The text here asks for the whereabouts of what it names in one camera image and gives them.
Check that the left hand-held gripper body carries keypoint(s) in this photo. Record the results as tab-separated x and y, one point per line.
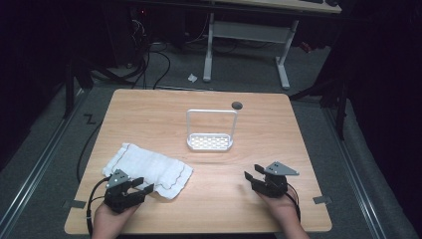
120	194

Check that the grey tape piece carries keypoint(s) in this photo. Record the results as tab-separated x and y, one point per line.
75	204
322	199

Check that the person's left hand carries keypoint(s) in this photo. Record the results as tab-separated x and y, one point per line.
112	214

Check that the metal floor rail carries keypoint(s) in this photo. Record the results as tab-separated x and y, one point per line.
36	166
355	172

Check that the crumpled white paper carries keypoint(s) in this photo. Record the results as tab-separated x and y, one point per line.
192	78

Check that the white metal desk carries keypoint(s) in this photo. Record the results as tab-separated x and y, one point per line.
252	31

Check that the person's right hand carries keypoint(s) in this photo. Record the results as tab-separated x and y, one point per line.
278	205

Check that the white towel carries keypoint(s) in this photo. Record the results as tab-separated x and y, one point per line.
149	168

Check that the white towel rack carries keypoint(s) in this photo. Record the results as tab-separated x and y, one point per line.
209	141

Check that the black metal stand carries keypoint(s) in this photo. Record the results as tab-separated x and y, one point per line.
74	83
331	96

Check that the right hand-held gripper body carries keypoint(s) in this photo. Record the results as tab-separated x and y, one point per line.
276	182

